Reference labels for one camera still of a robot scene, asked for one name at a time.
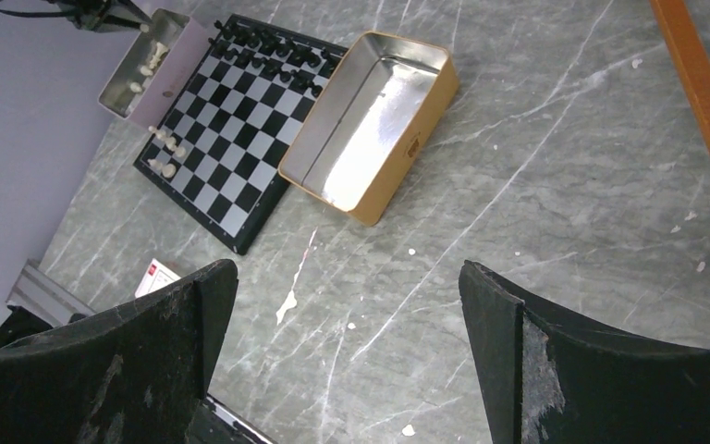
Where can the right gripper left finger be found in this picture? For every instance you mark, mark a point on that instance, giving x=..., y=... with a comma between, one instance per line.
x=135, y=373

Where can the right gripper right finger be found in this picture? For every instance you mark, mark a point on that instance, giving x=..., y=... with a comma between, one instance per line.
x=548, y=374

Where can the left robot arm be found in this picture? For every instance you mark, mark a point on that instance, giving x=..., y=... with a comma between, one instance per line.
x=101, y=16

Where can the black white chess board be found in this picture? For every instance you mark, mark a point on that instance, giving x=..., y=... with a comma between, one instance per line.
x=237, y=115

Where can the small printed card box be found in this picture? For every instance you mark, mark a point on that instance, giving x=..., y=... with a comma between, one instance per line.
x=156, y=277

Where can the orange wooden rack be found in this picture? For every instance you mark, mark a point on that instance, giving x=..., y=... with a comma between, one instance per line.
x=689, y=56

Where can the silver metal tin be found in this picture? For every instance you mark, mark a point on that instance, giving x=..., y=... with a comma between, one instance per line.
x=187, y=40

